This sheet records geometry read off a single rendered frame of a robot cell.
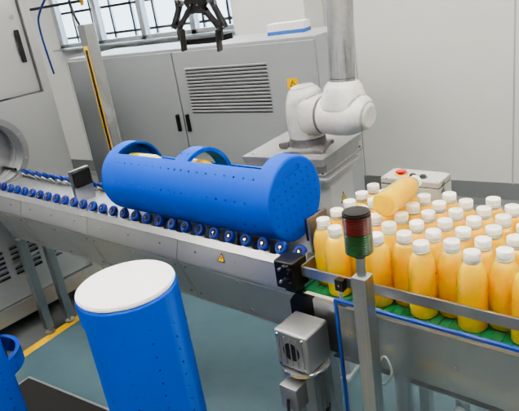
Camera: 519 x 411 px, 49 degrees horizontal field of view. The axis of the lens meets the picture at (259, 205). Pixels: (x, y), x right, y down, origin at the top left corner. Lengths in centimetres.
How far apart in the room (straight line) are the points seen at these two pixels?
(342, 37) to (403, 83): 236
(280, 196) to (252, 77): 189
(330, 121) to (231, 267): 69
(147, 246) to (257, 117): 158
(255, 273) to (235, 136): 198
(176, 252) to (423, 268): 104
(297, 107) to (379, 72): 231
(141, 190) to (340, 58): 89
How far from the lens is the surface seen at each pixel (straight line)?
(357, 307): 134
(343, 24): 219
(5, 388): 234
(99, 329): 156
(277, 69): 346
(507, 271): 141
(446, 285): 147
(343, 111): 218
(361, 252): 125
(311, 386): 167
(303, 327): 159
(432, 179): 186
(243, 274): 193
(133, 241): 236
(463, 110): 444
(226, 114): 376
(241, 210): 180
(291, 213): 181
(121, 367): 160
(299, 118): 231
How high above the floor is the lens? 174
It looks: 21 degrees down
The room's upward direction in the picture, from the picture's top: 9 degrees counter-clockwise
